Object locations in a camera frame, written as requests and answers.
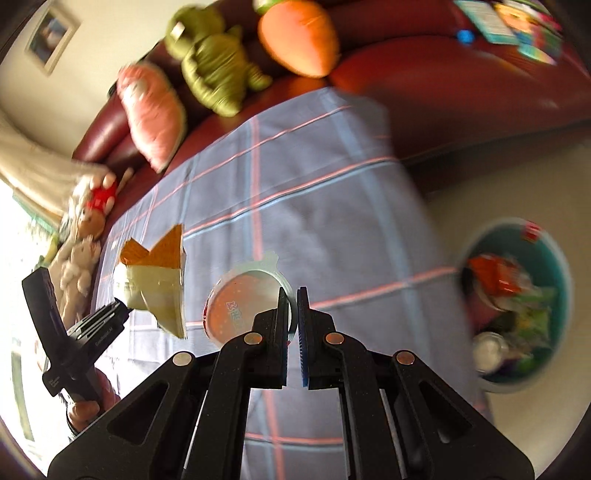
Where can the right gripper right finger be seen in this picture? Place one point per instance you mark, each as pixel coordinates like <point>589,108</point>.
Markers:
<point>318,370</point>

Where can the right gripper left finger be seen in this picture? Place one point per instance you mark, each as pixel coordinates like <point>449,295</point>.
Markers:
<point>269,358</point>

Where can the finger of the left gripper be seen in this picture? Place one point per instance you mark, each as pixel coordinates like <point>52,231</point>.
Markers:
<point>97,331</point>

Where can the red instant noodle bowl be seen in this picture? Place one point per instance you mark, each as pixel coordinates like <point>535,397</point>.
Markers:
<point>243,292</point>

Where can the yellow black snack bag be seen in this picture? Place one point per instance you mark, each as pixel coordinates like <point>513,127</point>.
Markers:
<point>153,280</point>

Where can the white green yogurt cup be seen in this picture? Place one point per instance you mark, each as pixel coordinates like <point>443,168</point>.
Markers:
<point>489,352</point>

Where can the red snack packet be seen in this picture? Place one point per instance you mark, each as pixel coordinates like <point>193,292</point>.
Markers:
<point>497,275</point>

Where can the green clear plastic wrapper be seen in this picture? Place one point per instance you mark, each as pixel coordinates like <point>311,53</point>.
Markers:
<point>532,311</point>

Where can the teal round trash bin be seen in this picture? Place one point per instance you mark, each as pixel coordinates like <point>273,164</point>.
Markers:
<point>543,264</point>

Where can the person's left hand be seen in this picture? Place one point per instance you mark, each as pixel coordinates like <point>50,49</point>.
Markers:
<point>81,414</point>

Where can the beige rabbit plush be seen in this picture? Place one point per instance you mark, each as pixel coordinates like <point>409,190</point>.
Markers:
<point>71,274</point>

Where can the brown teddy bear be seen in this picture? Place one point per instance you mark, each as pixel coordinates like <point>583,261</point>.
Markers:
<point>91,223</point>

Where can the red plush doll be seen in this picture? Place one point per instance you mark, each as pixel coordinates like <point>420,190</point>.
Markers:
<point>103,191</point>

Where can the grey plaid tablecloth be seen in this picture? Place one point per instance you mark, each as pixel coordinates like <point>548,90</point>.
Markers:
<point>315,181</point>

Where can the cream curtain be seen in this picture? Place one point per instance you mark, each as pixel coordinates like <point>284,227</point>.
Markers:
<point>45,180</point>

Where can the pink carrot plush pillow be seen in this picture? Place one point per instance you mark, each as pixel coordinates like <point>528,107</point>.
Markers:
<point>155,115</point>

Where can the dark red leather sofa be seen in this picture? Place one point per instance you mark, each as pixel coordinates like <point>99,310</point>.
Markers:
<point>442,95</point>

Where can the green dinosaur plush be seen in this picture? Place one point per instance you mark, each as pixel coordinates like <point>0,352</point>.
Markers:
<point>213,62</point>

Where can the orange carrot plush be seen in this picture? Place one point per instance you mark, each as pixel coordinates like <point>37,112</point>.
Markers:
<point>299,35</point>

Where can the blue toy wheel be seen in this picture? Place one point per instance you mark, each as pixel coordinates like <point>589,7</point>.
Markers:
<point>465,37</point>

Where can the teal children's book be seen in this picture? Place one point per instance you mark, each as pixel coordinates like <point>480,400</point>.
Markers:
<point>488,22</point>

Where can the framed wall picture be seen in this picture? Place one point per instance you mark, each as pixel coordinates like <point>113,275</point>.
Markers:
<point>51,36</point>

